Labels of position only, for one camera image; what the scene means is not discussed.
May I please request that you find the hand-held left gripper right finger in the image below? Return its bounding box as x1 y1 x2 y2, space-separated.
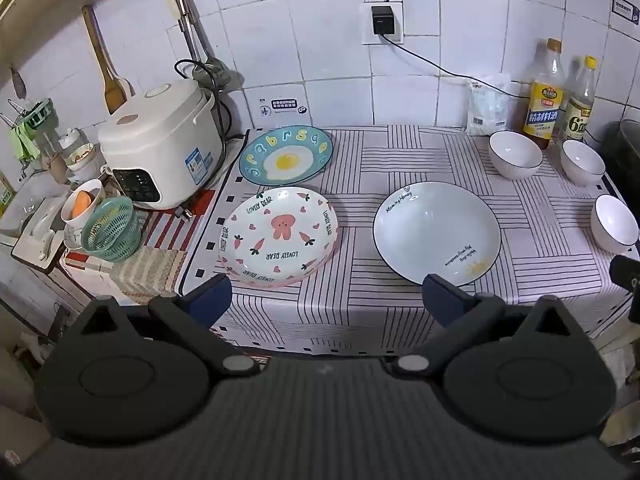
390 274 586 378

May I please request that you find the metal ladle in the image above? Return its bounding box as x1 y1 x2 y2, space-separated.
172 0 241 93

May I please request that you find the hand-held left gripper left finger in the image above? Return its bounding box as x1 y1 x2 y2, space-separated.
60 274 262 377

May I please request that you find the clear vinegar bottle yellow cap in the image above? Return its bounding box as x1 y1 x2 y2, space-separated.
559 55 598 148

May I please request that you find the white cup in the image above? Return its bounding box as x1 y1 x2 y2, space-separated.
61 180 106 227

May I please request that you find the red patterned small bowl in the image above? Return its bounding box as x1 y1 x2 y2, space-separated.
65 142 99 172

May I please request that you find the teal fried egg plate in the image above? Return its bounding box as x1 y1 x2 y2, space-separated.
238 125 334 187

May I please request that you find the orange carrot piece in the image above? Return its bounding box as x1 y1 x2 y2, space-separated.
72 191 96 218

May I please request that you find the green plastic basket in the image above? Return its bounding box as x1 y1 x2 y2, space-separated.
81 197 142 263

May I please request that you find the dark wok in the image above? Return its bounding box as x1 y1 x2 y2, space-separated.
600 119 640 197

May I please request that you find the striped white tablecloth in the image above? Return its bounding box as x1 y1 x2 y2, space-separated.
180 125 637 357

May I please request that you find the small white ribbed bowl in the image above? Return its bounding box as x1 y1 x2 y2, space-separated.
488 130 544 181
591 194 640 253
560 139 607 186

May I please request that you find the pink rabbit plate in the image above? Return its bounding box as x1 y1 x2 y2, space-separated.
217 186 341 288

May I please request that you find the large white black-rimmed plate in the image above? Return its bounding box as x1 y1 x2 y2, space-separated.
372 181 502 287

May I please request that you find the white wall socket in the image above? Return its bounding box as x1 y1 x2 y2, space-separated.
362 0 404 46

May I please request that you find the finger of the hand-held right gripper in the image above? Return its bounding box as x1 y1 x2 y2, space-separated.
610 255 640 292

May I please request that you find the white tray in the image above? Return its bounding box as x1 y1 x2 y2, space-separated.
12 197 71 262

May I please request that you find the cooking wine bottle yellow label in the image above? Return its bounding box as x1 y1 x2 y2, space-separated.
522 37 566 151

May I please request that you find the small wall sticker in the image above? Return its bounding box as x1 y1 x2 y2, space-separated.
259 97 307 122

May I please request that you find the black plug charger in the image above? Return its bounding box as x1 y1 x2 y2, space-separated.
371 5 396 37

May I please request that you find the white rice cooker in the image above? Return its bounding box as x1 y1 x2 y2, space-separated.
97 79 226 211

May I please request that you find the blue-edged wall sticker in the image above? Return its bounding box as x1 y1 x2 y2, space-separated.
612 0 640 24

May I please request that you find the white salt bag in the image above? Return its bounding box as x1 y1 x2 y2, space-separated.
466 74 511 137

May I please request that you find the woven beige mat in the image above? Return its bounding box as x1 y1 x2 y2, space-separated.
109 247 189 295

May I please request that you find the green hanging rack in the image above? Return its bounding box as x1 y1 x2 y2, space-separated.
7 97 58 161

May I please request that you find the black rice cooker cable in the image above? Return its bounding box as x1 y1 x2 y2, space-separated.
174 59 236 142

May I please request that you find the wooden spatula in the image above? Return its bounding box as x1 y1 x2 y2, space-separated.
81 5 132 116

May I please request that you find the red striped cloth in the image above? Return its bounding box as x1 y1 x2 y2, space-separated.
65 190 217 272

